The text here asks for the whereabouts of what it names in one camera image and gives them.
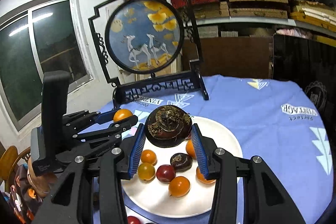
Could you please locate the orange kumquat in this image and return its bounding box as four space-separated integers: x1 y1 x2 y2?
113 109 133 123
141 149 157 165

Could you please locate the large dark water chestnut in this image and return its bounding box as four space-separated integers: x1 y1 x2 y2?
144 105 192 148

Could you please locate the dark red plum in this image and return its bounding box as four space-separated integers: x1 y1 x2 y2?
185 133 191 140

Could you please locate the orange kumquat in pile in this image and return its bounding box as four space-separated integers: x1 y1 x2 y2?
141 149 157 165

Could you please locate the wooden chair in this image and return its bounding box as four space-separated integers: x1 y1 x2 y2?
0 145 31 193

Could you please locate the yellow tomato on plate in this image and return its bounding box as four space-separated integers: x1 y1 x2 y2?
137 162 155 181

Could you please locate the red cherry tomato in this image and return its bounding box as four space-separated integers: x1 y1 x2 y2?
127 215 142 224

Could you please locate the red plum on plate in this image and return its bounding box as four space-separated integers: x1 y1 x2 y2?
156 164 176 183

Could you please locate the orange kumquat plate right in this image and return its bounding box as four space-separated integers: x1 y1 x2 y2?
196 167 216 184

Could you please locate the orange kumquat plate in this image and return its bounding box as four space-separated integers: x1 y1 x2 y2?
196 167 216 184
186 140 196 159
169 176 190 197

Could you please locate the white oval plate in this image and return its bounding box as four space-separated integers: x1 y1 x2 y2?
121 116 243 218

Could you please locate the dark chestnut on plate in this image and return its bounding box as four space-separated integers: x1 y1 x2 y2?
170 153 193 172

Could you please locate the blue patterned tablecloth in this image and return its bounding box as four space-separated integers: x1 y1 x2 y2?
79 74 334 224

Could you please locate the orange kumquat plate back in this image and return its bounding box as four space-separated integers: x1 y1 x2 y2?
186 140 196 159

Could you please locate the orange kumquat plate front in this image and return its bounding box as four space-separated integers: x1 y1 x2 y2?
169 176 190 197

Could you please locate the round deer art screen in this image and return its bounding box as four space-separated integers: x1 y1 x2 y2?
88 0 209 107

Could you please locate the brown cardboard panel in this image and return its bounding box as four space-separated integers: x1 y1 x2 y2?
182 36 272 80

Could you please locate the window with white frame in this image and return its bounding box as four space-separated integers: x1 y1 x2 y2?
1 0 93 131

